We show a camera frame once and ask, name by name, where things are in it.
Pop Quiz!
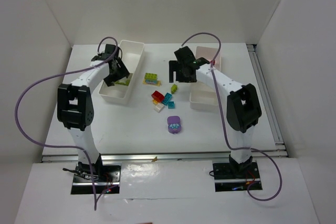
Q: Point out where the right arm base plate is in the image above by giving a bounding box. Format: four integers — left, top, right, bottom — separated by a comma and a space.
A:
209, 162, 263, 192

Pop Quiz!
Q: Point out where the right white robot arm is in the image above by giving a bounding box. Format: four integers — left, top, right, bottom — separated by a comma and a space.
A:
169, 46, 262, 173

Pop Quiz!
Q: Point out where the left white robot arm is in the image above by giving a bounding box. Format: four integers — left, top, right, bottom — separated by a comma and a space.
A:
57, 44, 130, 177

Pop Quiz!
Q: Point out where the right white divided bin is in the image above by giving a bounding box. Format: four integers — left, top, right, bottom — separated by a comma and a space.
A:
190, 46, 218, 112

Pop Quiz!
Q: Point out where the white divided bin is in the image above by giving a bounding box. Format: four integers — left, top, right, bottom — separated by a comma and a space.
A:
99, 40, 144, 105
190, 46, 218, 112

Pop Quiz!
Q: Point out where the purple flower lego box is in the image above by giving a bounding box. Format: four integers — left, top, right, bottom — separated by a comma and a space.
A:
167, 115, 182, 134

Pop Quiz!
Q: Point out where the green 2x3 lego brick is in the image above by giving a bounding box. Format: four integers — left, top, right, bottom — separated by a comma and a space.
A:
114, 78, 131, 86

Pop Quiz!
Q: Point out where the small green lego brick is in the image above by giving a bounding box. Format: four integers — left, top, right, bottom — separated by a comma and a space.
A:
171, 84, 177, 94

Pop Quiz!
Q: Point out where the teal 2x2 lego brick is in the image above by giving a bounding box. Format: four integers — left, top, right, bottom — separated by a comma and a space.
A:
167, 101, 175, 109

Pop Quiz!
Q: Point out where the aluminium rail front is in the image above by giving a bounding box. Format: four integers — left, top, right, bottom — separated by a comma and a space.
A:
41, 151, 287, 163

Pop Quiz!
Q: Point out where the teal 2x4 lego brick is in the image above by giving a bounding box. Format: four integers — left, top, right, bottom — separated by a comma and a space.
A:
162, 93, 172, 105

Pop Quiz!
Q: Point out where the left white divided bin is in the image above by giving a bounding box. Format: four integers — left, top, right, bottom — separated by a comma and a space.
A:
99, 40, 144, 105

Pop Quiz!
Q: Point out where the white lego brick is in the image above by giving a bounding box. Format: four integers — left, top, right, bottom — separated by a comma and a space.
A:
154, 103, 165, 113

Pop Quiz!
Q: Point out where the green 2x4 lego brick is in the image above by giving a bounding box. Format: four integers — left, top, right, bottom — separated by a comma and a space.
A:
144, 72, 157, 82

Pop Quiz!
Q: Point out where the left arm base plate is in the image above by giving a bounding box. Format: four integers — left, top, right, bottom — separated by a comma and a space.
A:
62, 164, 121, 195

